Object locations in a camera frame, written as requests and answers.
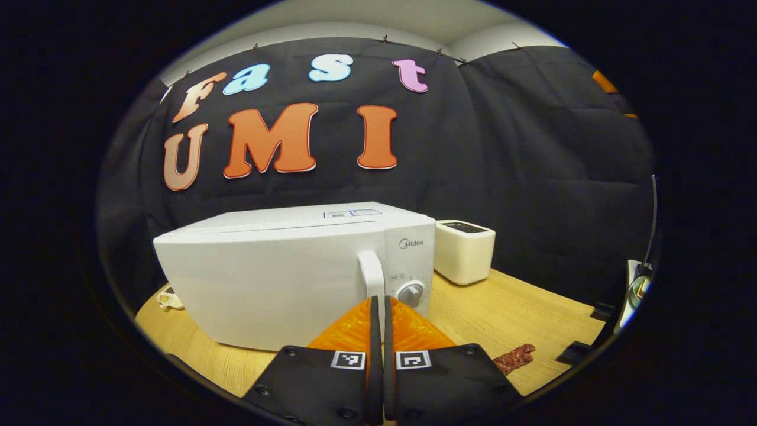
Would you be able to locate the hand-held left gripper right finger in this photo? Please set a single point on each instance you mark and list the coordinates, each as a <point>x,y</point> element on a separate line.
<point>449,384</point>

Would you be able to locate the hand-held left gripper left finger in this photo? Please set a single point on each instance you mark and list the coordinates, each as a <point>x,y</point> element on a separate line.
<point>331,390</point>

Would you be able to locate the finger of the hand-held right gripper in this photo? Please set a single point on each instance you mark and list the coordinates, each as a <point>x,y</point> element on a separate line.
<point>604,81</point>

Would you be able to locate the red meat strip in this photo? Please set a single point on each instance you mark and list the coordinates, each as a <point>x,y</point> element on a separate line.
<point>514,358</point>

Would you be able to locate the white microwave oven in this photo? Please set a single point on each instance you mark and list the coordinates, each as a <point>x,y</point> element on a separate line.
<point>266,272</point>

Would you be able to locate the black table clamp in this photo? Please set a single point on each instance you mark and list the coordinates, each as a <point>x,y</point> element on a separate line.
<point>573,354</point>
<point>603,311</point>

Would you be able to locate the white toaster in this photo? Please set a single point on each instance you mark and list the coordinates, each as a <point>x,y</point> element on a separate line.
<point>464,254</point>

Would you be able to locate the white divided bean dish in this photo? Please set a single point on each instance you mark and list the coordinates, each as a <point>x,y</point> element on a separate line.
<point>170,299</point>

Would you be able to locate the white object with green roll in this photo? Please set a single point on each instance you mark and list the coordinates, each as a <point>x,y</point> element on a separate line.
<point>637,290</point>

